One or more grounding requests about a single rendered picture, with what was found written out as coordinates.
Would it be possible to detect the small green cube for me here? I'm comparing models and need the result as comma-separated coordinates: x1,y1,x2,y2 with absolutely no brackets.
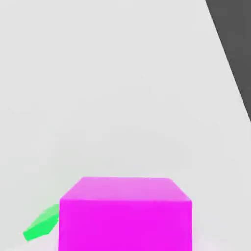
23,203,60,242

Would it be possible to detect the small magenta cube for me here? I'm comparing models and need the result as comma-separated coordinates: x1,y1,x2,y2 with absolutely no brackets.
58,176,193,251

